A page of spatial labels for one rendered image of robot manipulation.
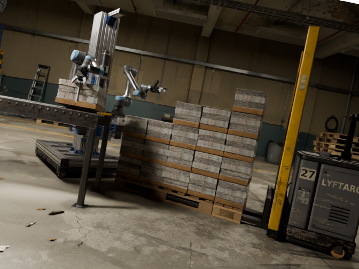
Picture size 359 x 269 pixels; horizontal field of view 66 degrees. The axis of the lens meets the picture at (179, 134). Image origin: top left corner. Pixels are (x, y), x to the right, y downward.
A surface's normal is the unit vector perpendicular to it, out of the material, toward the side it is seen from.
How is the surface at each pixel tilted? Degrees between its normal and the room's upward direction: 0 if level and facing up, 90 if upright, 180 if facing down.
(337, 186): 90
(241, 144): 90
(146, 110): 90
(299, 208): 90
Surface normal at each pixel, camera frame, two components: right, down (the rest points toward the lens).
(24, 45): 0.02, 0.06
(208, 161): -0.34, -0.02
